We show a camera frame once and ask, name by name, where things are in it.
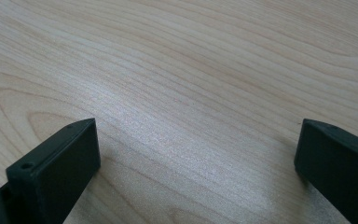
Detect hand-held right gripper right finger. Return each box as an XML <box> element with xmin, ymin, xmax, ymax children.
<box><xmin>294</xmin><ymin>118</ymin><xmax>358</xmax><ymax>224</ymax></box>

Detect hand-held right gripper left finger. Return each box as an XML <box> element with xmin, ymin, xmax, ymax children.
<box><xmin>0</xmin><ymin>118</ymin><xmax>102</xmax><ymax>224</ymax></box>

